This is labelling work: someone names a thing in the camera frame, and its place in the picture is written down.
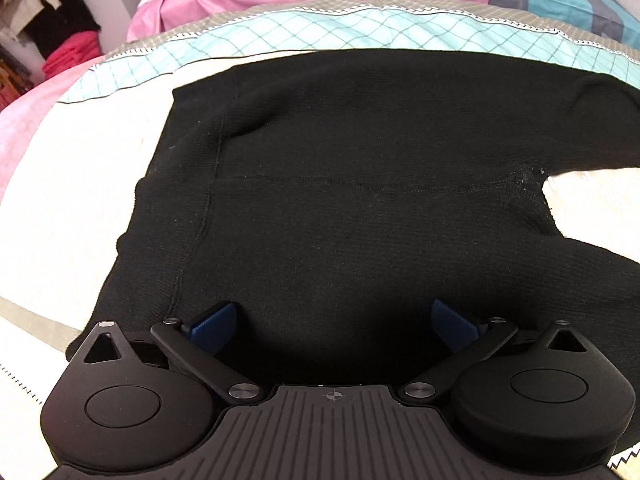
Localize black pants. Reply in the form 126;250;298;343
65;49;640;392

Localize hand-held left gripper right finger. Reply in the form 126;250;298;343
400;299;597;406

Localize blue grey striped pillow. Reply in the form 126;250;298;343
450;0;640;56

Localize red folded clothes stack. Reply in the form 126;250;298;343
42;30;104;78

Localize teal and beige patterned blanket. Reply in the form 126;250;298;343
0;0;640;480

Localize dark hanging clothes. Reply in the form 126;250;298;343
0;0;103;91

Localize pink pillow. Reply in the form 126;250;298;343
126;0;496;43

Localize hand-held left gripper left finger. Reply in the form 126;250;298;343
69;301;260;406

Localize pink bed sheet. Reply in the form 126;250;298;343
0;77;101;201

